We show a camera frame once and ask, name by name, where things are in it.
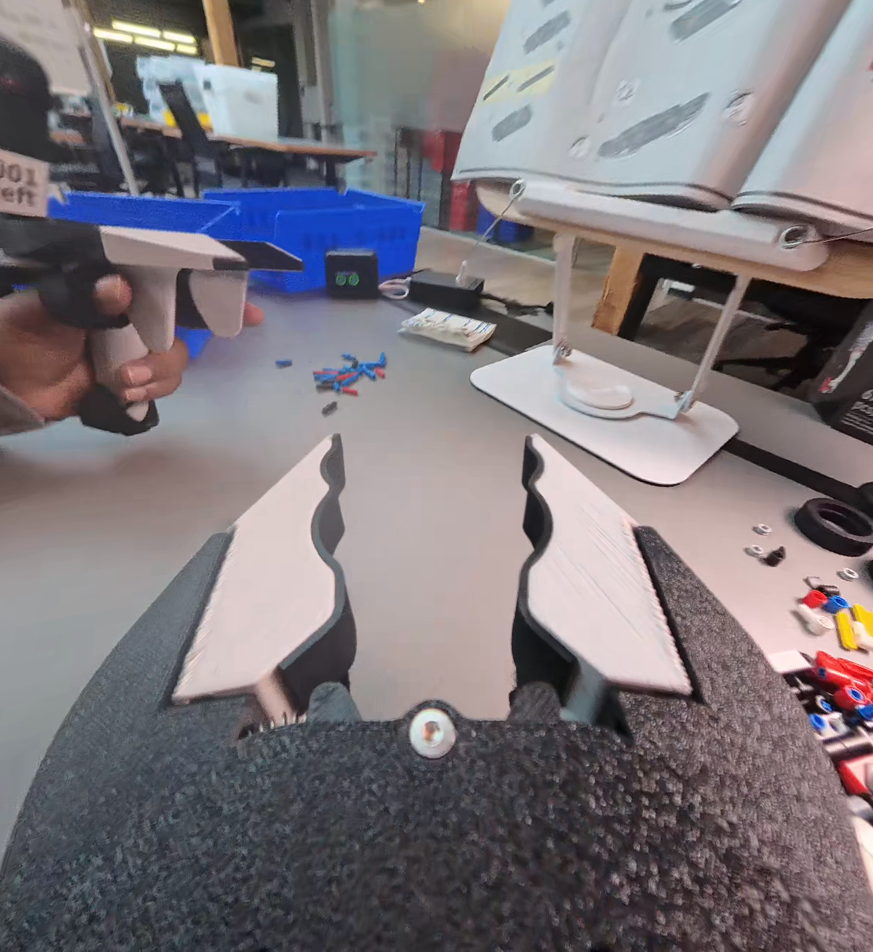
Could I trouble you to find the black office chair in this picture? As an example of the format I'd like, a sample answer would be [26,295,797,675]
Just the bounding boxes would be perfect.
[157,80,223,196]

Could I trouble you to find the clear bag of parts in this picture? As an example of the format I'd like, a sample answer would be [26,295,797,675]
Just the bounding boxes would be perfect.
[397,305,498,354]

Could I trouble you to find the toy instruction booklet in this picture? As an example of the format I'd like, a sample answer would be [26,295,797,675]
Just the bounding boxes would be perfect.
[451,0,873,250]

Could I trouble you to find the person's left hand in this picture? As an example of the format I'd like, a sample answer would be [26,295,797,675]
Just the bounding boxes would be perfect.
[0,275,265,423]

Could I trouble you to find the wooden post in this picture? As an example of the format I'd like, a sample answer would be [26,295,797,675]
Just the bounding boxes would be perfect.
[591,249,647,337]

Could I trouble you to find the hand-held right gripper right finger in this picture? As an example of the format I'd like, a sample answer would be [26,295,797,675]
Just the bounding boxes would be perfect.
[511,433,695,726]

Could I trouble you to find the red crates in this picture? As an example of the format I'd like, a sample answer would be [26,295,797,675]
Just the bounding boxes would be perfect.
[420,128,476,233]

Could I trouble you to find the grey desk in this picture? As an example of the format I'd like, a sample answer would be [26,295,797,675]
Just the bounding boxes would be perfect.
[0,227,873,946]

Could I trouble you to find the pile of blue red pins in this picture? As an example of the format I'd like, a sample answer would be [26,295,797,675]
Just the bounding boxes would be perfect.
[275,352,390,417]

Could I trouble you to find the black power adapter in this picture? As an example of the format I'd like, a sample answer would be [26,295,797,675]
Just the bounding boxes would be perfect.
[410,269,485,312]

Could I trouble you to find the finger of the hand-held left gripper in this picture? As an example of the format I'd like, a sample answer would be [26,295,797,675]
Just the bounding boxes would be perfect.
[217,239,305,273]
[100,225,250,273]

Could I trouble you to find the black toy box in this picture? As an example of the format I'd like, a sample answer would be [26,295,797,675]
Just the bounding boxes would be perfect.
[809,296,873,452]

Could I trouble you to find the white book stand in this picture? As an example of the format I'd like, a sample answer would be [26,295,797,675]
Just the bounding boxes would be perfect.
[470,177,873,488]

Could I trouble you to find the blue plastic bin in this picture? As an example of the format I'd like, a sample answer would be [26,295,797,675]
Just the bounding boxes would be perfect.
[0,190,246,359]
[204,186,427,296]

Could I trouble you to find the white printer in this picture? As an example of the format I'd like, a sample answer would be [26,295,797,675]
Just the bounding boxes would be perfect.
[135,56,281,142]

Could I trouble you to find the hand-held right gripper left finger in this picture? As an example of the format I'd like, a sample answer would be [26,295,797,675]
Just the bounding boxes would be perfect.
[171,433,357,728]

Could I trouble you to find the wooden table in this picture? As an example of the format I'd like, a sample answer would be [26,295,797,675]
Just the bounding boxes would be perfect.
[120,115,378,188]

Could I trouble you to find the whiteboard easel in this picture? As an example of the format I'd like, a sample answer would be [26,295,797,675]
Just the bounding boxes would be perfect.
[0,0,141,196]

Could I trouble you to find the pile of toy building pieces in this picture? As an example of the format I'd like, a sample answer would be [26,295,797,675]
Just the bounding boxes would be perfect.
[767,649,873,952]

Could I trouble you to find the black box with green lights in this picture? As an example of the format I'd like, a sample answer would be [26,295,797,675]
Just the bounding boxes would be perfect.
[324,250,380,300]

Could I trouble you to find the wooden pillar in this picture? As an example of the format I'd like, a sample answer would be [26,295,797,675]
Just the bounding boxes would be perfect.
[200,0,242,68]

